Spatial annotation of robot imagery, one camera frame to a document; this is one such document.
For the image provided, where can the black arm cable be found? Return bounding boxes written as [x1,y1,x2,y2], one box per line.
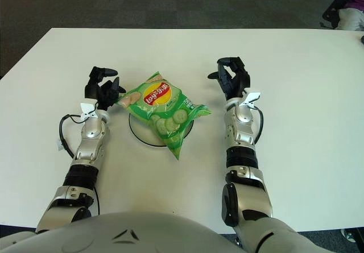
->
[59,113,100,217]
[250,105,264,146]

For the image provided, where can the black office chair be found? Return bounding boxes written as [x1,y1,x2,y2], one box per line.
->
[320,0,346,29]

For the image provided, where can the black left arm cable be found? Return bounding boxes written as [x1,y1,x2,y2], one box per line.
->
[59,113,100,217]

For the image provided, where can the grey robot torso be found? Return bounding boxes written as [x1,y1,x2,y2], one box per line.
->
[0,211,245,253]

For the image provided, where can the green chips snack bag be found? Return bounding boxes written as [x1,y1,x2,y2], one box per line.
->
[115,70,213,160]

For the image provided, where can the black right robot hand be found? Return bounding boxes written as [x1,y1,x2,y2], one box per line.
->
[207,56,251,103]

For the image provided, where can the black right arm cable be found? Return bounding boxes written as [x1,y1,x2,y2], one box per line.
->
[250,105,264,146]

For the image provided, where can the white plate black rim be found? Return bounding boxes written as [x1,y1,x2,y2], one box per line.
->
[128,112,195,148]

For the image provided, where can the person in purple shirt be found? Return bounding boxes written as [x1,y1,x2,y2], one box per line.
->
[337,0,364,32]

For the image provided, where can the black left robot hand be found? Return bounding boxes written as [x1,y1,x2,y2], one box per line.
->
[84,65,127,112]

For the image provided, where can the grey shoe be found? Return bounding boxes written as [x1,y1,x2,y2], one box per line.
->
[340,229,358,243]

